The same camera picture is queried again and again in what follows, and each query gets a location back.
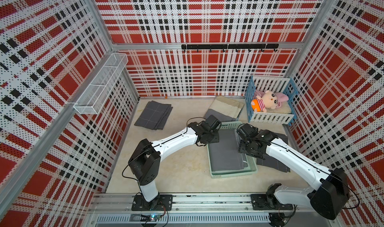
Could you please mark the white wire mesh shelf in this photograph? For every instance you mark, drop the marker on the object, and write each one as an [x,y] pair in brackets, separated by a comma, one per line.
[95,95]

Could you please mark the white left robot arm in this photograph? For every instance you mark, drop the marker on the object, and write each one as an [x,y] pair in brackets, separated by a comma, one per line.
[146,159]

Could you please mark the plain grey pillowcase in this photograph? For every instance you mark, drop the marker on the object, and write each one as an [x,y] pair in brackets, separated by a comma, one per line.
[225,156]

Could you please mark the aluminium front rail frame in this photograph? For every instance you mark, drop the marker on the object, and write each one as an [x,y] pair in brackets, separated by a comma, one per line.
[200,210]

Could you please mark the green perforated plastic basket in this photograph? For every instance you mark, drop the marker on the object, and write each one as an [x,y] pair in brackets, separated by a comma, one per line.
[252,168]

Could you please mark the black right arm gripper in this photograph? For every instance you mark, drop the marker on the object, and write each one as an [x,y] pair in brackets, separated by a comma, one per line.
[241,147]

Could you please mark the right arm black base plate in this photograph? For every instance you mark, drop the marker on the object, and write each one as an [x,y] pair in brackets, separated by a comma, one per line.
[261,201]

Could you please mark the blue white toy crib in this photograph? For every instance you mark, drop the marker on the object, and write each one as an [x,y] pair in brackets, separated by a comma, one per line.
[284,88]

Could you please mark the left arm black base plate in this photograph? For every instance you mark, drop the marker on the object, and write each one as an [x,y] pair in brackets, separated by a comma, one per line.
[159,203]

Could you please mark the beige and grey pillowcase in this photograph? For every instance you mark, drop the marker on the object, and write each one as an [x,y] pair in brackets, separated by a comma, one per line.
[225,109]

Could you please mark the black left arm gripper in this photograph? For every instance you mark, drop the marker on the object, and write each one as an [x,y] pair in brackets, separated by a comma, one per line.
[215,138]

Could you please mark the pink plush doll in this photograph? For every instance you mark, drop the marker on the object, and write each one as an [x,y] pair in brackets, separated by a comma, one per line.
[267,99]

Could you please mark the small green circuit board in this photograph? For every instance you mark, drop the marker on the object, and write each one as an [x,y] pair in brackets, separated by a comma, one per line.
[149,218]

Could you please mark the black wall hook rail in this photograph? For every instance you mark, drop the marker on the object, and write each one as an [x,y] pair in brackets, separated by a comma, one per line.
[229,46]

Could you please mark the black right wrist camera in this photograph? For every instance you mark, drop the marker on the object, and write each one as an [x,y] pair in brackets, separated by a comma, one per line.
[247,131]

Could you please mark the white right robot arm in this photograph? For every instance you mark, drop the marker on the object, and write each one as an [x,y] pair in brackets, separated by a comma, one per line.
[328,190]

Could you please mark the dark grey checked pillowcase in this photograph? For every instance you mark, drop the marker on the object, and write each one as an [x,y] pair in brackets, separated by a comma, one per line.
[271,162]
[154,116]

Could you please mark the cream fluffy crib mattress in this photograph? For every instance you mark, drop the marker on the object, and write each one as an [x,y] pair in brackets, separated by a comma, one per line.
[285,108]

